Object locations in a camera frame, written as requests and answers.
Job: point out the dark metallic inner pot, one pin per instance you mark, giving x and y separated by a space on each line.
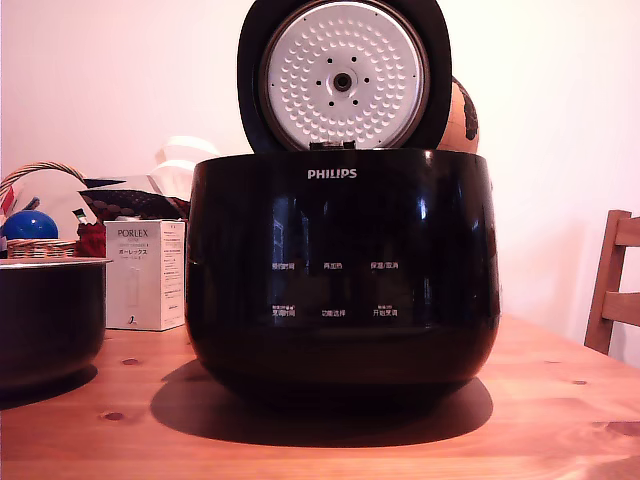
47 320

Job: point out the patterned black white cloth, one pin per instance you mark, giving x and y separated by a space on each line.
125 197

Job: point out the orange globe with dark print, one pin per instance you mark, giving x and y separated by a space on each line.
460 120

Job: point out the black Philips rice cooker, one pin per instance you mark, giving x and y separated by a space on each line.
345 280

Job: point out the red knitted item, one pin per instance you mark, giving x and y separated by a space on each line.
90 240

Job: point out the wooden chair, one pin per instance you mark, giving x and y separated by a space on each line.
612 280

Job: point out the white Porlex box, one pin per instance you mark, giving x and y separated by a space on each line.
145 275

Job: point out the woven wicker basket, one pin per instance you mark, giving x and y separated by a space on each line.
40 247

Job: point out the black rice cooker lid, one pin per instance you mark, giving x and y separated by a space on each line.
345 80

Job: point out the blue ball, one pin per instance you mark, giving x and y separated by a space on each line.
29 226

